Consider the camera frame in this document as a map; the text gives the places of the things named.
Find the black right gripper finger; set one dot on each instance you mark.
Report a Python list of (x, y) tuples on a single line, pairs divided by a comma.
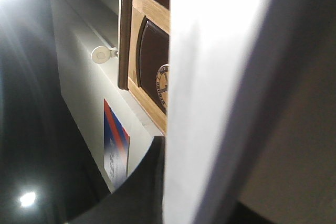
[(139, 199)]

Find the white paper sheet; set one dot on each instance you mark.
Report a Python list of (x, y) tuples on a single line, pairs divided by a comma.
[(223, 56)]

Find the red blue white card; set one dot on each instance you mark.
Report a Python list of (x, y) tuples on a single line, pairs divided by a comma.
[(116, 147)]

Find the wooden plaque with emblem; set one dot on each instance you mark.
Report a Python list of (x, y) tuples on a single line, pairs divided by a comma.
[(148, 70)]

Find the white roller blind tube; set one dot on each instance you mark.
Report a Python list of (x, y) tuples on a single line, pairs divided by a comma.
[(102, 17)]

